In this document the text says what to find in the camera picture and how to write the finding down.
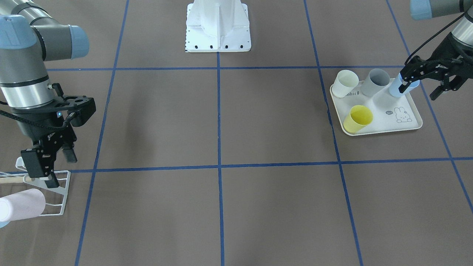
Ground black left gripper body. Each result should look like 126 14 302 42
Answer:
400 33 473 82

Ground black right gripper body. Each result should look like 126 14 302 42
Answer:
15 112 77 153

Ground pink plastic cup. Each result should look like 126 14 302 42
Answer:
0 188 46 222

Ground light blue plastic cup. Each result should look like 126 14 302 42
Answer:
0 221 10 228

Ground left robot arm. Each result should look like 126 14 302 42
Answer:
397 0 473 100

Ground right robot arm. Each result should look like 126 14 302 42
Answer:
0 0 96 188

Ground grey plastic cup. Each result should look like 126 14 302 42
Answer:
360 68 390 97

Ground yellow plastic cup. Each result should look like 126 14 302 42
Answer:
343 105 374 134

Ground cream white plastic cup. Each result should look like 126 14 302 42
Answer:
331 69 359 98

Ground cream rabbit print tray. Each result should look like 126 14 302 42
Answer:
330 82 423 136

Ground white wire cup rack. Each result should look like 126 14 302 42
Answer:
0 157 71 216

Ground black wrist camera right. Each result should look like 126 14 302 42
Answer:
46 83 96 127

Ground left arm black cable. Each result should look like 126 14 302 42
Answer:
405 9 470 67

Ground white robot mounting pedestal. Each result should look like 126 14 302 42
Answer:
185 0 252 52

